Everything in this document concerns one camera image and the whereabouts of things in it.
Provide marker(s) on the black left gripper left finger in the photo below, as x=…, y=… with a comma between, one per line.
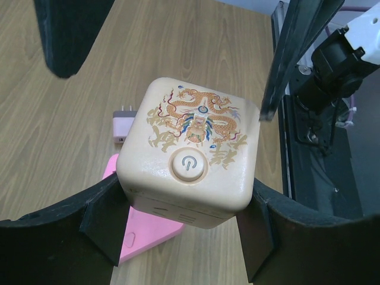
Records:
x=75, y=241

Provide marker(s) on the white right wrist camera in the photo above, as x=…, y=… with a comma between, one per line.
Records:
x=363, y=32

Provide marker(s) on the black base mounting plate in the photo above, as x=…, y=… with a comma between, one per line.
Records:
x=322, y=183

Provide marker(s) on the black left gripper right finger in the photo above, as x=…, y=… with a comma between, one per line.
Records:
x=284, y=242

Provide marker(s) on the pink triangular power strip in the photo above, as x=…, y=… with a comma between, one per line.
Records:
x=145, y=231

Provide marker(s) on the small pink plug adapter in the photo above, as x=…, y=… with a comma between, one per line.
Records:
x=122, y=122

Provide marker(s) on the beige cube socket adapter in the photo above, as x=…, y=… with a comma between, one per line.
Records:
x=190, y=154

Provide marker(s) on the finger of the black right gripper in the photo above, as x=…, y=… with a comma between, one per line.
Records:
x=68, y=29

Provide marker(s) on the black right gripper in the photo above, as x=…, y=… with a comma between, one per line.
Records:
x=338, y=68

